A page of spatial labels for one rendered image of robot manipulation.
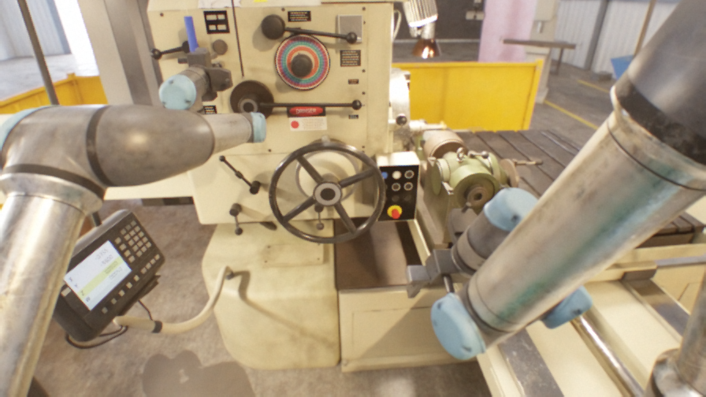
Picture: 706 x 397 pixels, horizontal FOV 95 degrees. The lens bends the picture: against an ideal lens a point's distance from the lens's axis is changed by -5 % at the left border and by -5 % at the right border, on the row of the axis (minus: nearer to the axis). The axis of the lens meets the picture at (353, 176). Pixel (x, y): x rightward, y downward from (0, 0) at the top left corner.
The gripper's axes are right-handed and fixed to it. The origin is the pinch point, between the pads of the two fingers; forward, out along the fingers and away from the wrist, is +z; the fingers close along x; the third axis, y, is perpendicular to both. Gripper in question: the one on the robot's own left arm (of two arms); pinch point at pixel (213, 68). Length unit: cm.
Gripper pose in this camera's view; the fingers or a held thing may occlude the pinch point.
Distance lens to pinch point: 116.6
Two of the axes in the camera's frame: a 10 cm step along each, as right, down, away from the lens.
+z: -0.7, -4.7, 8.8
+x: 0.1, 8.8, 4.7
